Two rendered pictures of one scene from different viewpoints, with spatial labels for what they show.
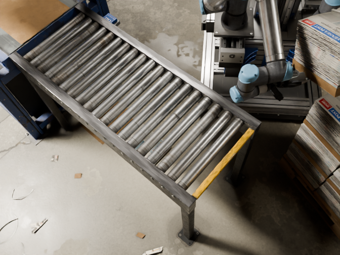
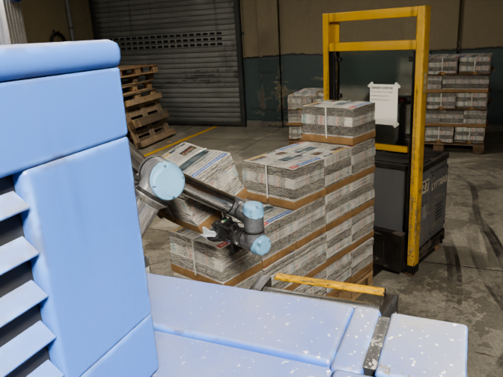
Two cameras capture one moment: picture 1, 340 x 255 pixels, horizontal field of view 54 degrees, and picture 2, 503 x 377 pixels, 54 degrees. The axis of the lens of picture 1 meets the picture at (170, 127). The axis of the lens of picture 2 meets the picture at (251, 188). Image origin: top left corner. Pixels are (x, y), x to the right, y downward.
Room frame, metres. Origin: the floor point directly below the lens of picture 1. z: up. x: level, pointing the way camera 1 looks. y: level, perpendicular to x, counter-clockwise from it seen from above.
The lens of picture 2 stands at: (1.49, 1.24, 1.75)
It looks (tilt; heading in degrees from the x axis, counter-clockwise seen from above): 17 degrees down; 247
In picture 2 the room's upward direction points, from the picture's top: 3 degrees counter-clockwise
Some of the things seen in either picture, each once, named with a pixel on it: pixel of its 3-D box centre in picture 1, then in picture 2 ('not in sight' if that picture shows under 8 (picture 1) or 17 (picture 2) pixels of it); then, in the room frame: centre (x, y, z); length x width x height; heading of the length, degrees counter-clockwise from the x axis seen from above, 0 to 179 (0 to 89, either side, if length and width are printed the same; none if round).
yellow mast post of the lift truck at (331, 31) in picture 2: not in sight; (331, 135); (-0.55, -1.91, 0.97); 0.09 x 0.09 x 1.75; 24
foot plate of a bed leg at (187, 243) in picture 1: (188, 234); not in sight; (0.42, -0.04, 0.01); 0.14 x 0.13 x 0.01; 133
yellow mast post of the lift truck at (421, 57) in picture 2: not in sight; (415, 144); (-0.82, -1.31, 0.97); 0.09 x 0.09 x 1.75; 24
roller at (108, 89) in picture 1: (116, 82); not in sight; (1.11, 0.26, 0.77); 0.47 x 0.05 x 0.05; 133
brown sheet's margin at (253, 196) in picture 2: not in sight; (284, 193); (0.24, -1.19, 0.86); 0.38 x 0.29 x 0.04; 113
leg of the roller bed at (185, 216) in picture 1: (188, 222); not in sight; (0.42, -0.04, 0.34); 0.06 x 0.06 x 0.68; 43
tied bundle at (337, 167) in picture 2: not in sight; (312, 167); (-0.02, -1.31, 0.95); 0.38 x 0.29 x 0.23; 114
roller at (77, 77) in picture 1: (92, 64); not in sight; (1.25, 0.39, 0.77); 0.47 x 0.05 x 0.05; 133
